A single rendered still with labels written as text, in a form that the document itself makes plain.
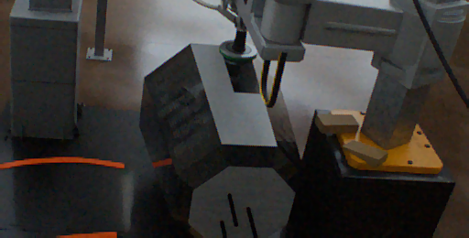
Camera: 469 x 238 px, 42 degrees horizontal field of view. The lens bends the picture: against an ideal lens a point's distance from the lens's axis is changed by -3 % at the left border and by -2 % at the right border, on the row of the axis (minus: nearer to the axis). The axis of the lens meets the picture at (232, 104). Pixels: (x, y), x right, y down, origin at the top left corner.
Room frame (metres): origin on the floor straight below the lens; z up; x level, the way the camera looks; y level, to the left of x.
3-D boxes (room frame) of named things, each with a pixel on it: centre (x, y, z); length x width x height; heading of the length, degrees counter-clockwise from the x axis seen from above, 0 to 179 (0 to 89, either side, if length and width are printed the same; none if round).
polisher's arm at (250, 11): (2.84, -0.07, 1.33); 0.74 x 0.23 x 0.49; 16
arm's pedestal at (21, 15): (3.38, 1.21, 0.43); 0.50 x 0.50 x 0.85; 14
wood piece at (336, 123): (2.70, -0.53, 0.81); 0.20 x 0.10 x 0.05; 109
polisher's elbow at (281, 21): (2.58, -0.15, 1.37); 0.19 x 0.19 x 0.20
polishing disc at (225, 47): (3.22, 0.03, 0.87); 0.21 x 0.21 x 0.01
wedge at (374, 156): (2.50, -0.66, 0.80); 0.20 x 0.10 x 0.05; 53
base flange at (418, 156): (2.70, -0.79, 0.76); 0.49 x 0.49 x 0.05; 11
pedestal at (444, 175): (2.70, -0.79, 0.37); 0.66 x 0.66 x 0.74; 11
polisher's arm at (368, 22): (2.67, -0.60, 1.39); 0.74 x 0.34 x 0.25; 101
